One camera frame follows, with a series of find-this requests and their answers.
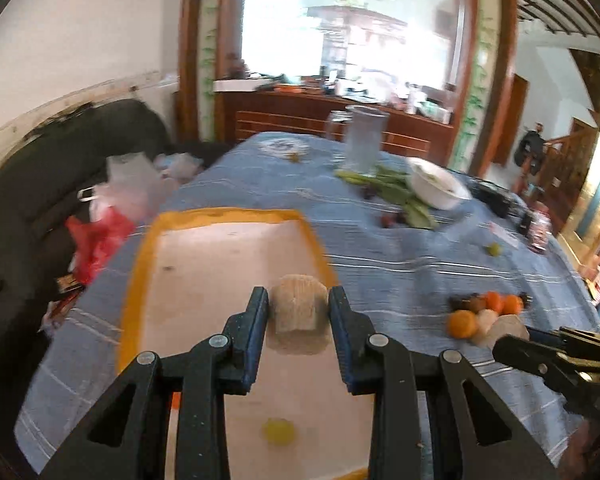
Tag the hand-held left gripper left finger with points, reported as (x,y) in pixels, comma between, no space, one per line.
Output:
(257,340)

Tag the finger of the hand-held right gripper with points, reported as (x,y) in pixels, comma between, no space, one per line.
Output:
(585,342)
(540,362)

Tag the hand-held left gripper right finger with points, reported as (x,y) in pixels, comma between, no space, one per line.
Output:
(342,350)

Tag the beige sugarcane chunk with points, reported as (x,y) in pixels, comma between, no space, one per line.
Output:
(300,310)

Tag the white tray with yellow rim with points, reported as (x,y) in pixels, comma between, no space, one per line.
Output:
(220,270)

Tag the blue plaid tablecloth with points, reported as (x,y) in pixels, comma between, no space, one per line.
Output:
(390,270)

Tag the clear snack packet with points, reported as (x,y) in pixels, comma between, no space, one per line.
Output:
(540,230)

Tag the white card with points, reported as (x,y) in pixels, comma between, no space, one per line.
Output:
(504,234)

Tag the small dark red fruit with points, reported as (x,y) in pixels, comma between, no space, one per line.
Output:
(400,219)
(385,220)
(367,191)

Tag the green vegetables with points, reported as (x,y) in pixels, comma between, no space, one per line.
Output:
(395,190)

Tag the wooden stair railing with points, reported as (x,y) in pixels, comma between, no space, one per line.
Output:
(565,170)

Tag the white bowl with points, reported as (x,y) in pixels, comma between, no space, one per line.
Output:
(437,185)

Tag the clear plastic bag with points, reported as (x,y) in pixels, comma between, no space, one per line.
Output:
(180,165)

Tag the red plastic bag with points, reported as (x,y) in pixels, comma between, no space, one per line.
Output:
(92,240)

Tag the brown snack box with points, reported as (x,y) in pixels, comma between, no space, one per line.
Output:
(69,284)

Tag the white plastic bag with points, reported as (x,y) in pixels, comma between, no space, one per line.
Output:
(130,185)

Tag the black hanging bag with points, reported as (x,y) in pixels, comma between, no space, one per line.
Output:
(527,147)

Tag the glass pitcher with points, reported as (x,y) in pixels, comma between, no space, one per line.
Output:
(362,140)

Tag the wooden cabinet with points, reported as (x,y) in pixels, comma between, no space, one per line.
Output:
(290,110)

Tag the white box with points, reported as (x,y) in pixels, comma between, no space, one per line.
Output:
(240,86)

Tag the wood framed mirror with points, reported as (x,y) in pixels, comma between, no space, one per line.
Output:
(490,85)

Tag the dark sofa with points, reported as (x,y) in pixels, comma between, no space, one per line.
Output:
(20,200)

